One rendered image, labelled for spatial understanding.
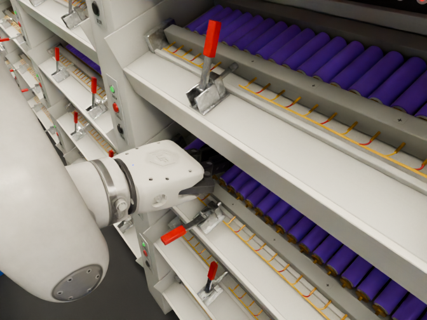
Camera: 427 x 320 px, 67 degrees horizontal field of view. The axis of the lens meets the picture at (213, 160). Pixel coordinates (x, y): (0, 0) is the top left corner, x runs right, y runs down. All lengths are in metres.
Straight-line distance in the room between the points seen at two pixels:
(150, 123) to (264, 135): 0.29
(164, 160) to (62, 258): 0.19
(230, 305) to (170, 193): 0.30
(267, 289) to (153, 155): 0.23
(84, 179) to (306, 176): 0.24
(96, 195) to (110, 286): 0.73
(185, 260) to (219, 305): 0.12
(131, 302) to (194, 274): 0.40
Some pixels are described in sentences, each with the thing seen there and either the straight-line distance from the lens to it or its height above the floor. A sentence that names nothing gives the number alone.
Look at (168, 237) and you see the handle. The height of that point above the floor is 0.54.
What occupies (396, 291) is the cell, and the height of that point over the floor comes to 0.57.
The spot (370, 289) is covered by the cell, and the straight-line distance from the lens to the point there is 0.42.
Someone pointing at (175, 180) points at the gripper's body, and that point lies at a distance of 0.41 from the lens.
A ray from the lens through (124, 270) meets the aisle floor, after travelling 1.11.
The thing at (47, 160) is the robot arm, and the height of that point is 0.74.
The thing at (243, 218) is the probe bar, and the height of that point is 0.56.
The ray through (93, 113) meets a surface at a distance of 0.80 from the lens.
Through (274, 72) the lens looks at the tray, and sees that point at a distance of 0.35.
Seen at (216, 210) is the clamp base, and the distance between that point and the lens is 0.48.
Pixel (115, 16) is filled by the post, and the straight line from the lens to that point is 0.49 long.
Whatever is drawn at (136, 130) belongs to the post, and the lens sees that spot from 0.56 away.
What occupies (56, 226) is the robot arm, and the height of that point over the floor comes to 0.70.
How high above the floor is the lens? 0.89
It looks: 37 degrees down
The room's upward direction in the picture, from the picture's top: straight up
